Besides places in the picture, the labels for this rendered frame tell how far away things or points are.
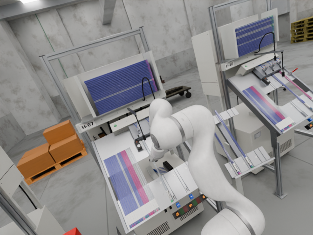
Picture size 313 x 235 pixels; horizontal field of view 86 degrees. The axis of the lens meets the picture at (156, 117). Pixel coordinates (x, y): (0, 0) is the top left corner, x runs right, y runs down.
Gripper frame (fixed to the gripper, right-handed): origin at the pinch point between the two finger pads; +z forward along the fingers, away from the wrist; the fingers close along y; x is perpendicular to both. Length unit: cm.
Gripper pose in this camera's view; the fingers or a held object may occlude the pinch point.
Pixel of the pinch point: (155, 159)
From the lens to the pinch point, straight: 124.4
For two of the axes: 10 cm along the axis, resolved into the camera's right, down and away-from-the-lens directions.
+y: -9.1, 3.3, -2.6
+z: -0.7, 4.8, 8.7
